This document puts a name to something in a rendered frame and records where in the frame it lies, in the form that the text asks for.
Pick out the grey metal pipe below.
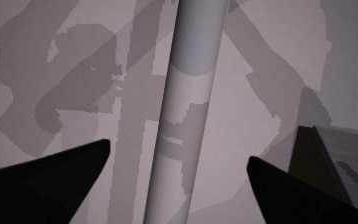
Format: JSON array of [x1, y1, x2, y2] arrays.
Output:
[[143, 0, 228, 224]]

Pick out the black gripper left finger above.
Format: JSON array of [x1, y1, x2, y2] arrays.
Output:
[[0, 139, 111, 224]]

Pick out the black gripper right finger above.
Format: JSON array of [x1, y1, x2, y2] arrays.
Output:
[[246, 156, 358, 224]]

